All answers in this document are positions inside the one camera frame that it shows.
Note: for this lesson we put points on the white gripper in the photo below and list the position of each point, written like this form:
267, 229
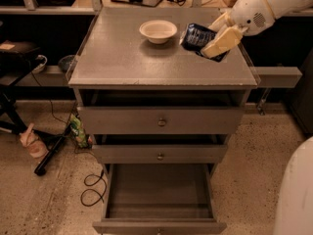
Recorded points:
250, 14

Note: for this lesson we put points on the blue pepsi can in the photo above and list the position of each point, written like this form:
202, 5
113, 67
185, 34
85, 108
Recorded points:
195, 37

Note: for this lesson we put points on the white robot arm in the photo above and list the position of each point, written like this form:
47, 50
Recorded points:
294, 214

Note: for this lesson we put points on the grey top drawer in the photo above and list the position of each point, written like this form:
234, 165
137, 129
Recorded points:
160, 112

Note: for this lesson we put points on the grey drawer cabinet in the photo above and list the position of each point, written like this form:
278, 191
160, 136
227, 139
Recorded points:
117, 57

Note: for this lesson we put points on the grey middle drawer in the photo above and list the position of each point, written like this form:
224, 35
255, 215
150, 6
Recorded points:
159, 149

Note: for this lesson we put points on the grey open bottom drawer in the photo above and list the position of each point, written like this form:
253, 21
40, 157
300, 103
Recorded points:
159, 199

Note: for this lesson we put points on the white paper bowl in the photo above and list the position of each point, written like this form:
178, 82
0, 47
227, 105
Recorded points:
158, 31

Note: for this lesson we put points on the dark bowl on shelf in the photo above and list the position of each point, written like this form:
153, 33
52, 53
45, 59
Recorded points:
65, 62

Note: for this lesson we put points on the green chip bag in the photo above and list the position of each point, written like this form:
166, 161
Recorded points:
78, 132

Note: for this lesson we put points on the white bowl on stool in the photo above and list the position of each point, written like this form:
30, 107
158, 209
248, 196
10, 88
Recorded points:
40, 64

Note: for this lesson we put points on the black stand leg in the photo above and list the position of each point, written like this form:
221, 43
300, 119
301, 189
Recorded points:
54, 143

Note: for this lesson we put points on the black box on stool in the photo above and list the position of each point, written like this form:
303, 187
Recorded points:
17, 56

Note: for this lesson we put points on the pink spray bottle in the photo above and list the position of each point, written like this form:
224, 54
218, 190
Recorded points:
33, 143

